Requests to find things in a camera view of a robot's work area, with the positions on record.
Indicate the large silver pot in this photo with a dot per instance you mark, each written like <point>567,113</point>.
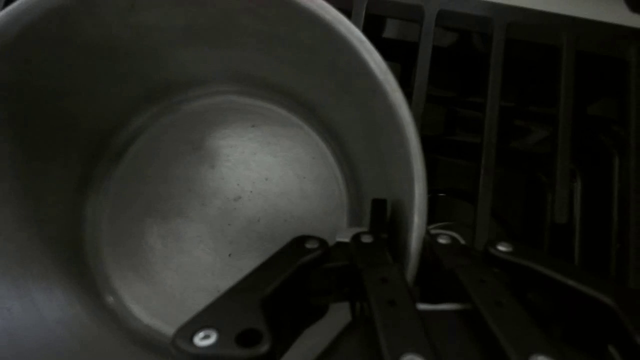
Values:
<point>201,167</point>

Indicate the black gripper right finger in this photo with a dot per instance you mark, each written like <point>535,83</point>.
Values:
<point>506,301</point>

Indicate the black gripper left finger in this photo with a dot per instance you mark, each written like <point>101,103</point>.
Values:
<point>247,306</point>

